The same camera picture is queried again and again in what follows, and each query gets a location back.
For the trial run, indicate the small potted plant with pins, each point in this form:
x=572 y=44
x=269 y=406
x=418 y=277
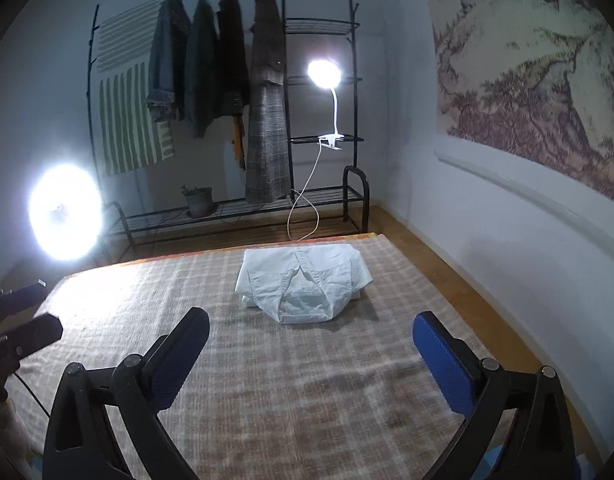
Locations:
x=199 y=201

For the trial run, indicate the green striped hanging cloth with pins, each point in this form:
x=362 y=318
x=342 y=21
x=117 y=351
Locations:
x=128 y=138

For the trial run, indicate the white shirt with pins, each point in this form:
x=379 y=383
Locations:
x=302 y=284

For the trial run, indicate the black metal clothes rack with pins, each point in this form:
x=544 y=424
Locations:
x=141 y=230

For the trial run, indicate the black hanging jacket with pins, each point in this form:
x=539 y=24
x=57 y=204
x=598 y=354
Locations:
x=234 y=88

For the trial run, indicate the landscape wall painting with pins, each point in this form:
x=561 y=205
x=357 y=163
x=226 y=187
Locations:
x=533 y=78

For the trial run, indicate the ring light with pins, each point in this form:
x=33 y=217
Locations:
x=65 y=212

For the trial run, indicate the beige plaid bed blanket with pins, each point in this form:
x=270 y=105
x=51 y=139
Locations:
x=346 y=399

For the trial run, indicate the dark green jacket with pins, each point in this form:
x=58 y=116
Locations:
x=200 y=70

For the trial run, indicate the blue denim jacket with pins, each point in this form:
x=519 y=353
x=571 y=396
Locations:
x=166 y=71

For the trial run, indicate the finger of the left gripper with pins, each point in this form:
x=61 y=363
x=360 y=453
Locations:
x=25 y=340
x=16 y=301

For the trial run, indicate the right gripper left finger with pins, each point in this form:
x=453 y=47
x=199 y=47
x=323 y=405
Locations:
x=145 y=385

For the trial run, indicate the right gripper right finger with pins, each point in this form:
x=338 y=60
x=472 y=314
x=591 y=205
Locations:
x=474 y=388

